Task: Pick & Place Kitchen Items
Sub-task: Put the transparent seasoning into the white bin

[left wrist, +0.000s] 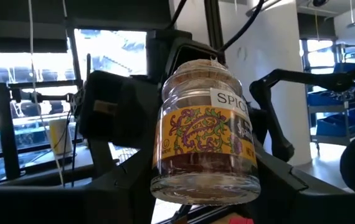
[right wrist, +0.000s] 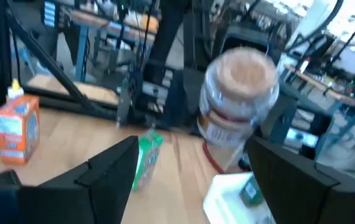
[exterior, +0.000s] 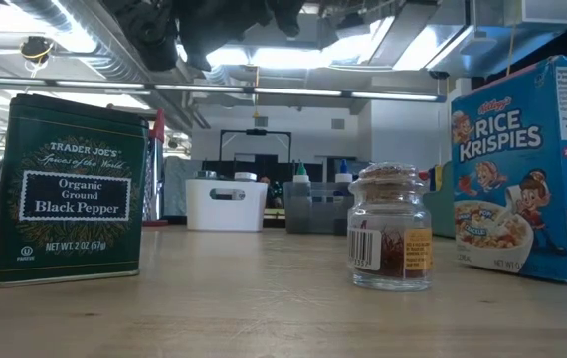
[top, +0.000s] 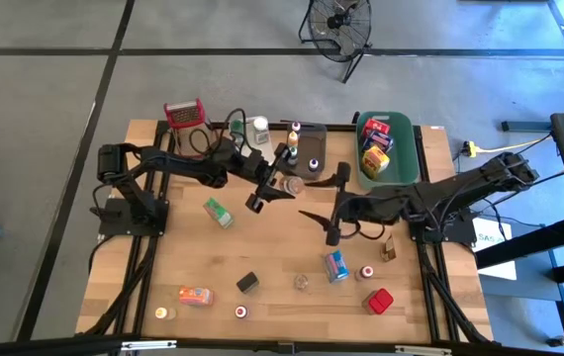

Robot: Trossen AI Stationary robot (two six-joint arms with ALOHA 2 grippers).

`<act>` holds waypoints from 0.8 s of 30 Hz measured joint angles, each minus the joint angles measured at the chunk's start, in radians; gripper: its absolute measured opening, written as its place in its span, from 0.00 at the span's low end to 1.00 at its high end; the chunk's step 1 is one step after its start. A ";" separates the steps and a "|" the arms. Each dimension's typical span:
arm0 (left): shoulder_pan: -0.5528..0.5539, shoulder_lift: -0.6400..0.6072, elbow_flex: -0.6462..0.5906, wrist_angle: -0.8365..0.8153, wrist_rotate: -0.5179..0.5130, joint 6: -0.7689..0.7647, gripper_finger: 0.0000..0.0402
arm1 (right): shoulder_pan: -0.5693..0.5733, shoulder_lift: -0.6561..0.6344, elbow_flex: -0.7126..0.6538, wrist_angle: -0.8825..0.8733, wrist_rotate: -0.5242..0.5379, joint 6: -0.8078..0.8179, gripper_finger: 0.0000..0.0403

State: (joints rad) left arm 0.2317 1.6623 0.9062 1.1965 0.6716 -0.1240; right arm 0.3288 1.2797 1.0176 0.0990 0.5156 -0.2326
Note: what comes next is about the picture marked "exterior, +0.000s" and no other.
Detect grey covered background object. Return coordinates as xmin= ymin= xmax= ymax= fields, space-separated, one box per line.
xmin=163 ymin=156 xmax=204 ymax=218

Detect white plastic bin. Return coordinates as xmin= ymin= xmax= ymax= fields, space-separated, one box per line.
xmin=185 ymin=178 xmax=269 ymax=233

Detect grey translucent plastic bin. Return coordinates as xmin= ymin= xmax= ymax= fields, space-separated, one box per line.
xmin=283 ymin=181 xmax=355 ymax=235

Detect metal box grater red handle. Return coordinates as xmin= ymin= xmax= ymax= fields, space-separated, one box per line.
xmin=142 ymin=108 xmax=168 ymax=228

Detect Rice Krispies cereal box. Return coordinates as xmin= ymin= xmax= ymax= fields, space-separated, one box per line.
xmin=451 ymin=55 xmax=567 ymax=284

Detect cork-topped glass saffron jar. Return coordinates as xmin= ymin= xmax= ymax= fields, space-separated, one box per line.
xmin=346 ymin=161 xmax=434 ymax=292

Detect long ceiling light bar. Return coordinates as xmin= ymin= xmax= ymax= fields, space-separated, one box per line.
xmin=0 ymin=77 xmax=448 ymax=104

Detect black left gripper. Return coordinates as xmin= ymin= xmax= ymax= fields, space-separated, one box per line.
xmin=178 ymin=0 xmax=309 ymax=72

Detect rectangular metal ceiling duct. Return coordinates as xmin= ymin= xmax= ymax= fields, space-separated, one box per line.
xmin=320 ymin=0 xmax=567 ymax=76

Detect blue food colouring bottle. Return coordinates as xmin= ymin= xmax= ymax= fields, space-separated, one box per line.
xmin=333 ymin=158 xmax=354 ymax=235

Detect green food colouring bottle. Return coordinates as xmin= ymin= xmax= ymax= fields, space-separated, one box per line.
xmin=291 ymin=161 xmax=312 ymax=235

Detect Apple Jacks cereal box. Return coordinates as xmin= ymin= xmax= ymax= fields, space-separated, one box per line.
xmin=422 ymin=160 xmax=458 ymax=239

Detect black ceiling device yellow cable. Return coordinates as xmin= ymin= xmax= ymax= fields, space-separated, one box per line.
xmin=19 ymin=35 xmax=57 ymax=65

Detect round silver ventilation duct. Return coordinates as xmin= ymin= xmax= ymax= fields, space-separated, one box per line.
xmin=7 ymin=0 xmax=200 ymax=86

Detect green black pepper tin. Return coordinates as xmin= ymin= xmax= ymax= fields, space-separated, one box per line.
xmin=0 ymin=92 xmax=151 ymax=289

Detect black background rig frame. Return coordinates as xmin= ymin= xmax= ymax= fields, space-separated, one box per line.
xmin=218 ymin=127 xmax=293 ymax=163

